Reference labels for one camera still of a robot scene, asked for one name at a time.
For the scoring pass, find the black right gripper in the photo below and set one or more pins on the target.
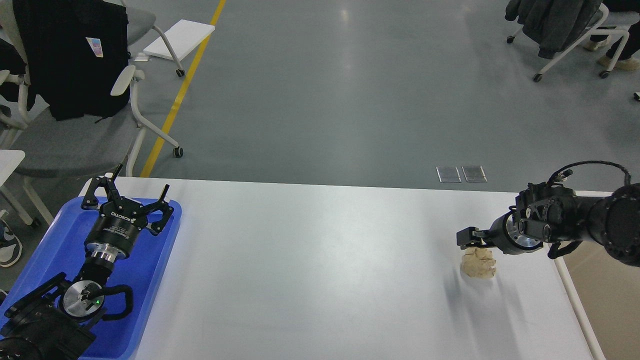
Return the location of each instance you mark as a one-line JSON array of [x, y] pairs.
[[503, 234]]

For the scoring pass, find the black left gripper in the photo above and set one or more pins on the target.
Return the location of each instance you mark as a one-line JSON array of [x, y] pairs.
[[113, 228]]

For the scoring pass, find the beige paper ball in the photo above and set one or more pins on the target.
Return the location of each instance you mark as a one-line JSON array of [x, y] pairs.
[[478, 263]]

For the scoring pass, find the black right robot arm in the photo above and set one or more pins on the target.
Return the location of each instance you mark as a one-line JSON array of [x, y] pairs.
[[551, 213]]

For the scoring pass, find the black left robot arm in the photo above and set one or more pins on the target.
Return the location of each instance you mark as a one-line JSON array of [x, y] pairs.
[[55, 320]]

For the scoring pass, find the right metal floor plate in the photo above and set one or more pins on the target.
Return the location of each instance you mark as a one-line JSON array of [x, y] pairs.
[[474, 174]]

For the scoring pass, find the metal floor plate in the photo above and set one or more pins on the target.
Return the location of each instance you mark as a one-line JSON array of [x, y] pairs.
[[474, 174], [448, 174]]

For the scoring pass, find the left metal floor plate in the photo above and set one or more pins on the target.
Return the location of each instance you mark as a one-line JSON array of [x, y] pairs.
[[448, 174]]

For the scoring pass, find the grey office chair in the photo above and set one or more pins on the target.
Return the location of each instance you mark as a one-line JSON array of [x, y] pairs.
[[82, 146]]

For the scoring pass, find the sneaker at left edge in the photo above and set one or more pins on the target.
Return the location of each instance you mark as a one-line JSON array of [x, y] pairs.
[[11, 247]]

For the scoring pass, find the white side table corner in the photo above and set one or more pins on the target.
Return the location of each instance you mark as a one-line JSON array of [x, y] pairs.
[[9, 161]]

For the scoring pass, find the beige plastic bin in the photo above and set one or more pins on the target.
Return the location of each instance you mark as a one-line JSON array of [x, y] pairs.
[[610, 294]]

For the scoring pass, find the black jacket on chair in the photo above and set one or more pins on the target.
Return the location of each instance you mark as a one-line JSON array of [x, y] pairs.
[[74, 52]]

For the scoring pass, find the dark grey hanging coat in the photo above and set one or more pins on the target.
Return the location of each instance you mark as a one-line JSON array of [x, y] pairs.
[[553, 24]]

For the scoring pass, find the seated person beige shoes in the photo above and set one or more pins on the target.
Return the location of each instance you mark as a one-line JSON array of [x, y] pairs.
[[631, 64]]

